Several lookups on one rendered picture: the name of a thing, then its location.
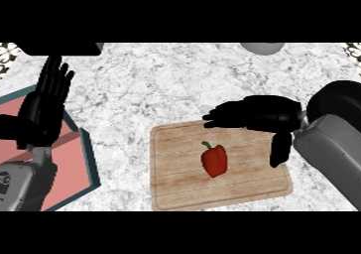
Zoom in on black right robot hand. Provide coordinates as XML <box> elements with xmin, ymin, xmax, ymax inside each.
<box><xmin>202</xmin><ymin>94</ymin><xmax>306</xmax><ymax>169</ymax></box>

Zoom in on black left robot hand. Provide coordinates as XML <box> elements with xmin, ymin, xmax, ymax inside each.
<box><xmin>0</xmin><ymin>55</ymin><xmax>78</xmax><ymax>151</ymax></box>

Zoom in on red bell pepper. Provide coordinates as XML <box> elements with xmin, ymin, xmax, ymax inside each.
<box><xmin>200</xmin><ymin>140</ymin><xmax>231</xmax><ymax>179</ymax></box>

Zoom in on wooden cutting board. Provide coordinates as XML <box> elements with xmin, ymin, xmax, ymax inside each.
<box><xmin>148</xmin><ymin>119</ymin><xmax>295</xmax><ymax>212</ymax></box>

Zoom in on pink placemat with teal border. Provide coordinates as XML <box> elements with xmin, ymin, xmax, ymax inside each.
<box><xmin>0</xmin><ymin>83</ymin><xmax>103</xmax><ymax>212</ymax></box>

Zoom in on grey bowl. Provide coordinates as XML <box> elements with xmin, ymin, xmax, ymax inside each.
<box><xmin>240</xmin><ymin>42</ymin><xmax>286</xmax><ymax>57</ymax></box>

